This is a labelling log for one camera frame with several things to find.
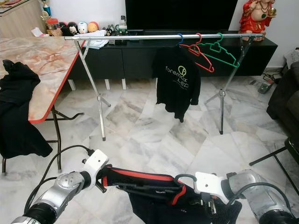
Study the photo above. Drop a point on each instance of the black garment with red trim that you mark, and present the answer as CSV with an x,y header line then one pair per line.
x,y
154,207

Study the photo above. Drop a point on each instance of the small bottle with green label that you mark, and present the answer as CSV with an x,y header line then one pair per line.
x,y
122,25

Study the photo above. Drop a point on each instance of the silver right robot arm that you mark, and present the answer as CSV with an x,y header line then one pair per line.
x,y
257,186

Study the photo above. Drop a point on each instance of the silver metal clothes rack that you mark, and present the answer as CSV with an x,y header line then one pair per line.
x,y
131,37

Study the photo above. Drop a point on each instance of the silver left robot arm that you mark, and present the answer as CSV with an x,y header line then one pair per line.
x,y
60,191

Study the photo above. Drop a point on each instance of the red plastic clothes hanger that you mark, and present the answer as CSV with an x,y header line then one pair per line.
x,y
201,60

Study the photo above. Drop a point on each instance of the black metal furniture frame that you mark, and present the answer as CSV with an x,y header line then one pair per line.
x,y
273,156

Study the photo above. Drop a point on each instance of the blue clothes hanger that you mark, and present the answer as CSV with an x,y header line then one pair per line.
x,y
182,39

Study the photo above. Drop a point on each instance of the light wooden sideboard cabinet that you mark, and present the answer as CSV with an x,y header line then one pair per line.
x,y
21,22

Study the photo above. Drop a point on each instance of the white round plush toy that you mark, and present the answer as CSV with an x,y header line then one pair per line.
x,y
82,28

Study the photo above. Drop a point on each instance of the black round plush toy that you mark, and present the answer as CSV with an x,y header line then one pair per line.
x,y
64,30

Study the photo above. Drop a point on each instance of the green plastic clothes hanger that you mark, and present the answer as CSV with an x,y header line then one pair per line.
x,y
224,56

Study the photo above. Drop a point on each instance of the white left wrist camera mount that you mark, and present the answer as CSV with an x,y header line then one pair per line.
x,y
96,162

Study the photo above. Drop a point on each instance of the white bag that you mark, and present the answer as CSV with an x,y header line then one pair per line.
x,y
292,57

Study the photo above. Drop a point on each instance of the marble-pattern folding table red edge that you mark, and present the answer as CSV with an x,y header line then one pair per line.
x,y
46,60

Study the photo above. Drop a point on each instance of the stack of white papers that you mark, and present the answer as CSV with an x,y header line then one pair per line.
x,y
97,41

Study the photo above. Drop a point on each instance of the red laughing Buddha statue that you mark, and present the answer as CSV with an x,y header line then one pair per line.
x,y
257,21

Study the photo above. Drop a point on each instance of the dark grey sofa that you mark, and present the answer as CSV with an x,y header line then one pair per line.
x,y
285,100

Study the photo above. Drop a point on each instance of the blue and gold trophy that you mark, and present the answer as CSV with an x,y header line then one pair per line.
x,y
46,9

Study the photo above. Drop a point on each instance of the black flat television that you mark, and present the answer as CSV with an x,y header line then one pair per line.
x,y
182,15

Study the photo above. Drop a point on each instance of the jar with red lid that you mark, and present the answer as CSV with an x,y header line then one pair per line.
x,y
53,28

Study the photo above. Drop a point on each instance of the pink tissue pack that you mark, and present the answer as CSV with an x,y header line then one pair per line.
x,y
38,32

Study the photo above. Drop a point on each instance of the black TV console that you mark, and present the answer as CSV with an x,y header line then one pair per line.
x,y
131,63

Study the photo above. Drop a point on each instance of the black and white plush toy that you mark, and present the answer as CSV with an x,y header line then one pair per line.
x,y
73,30

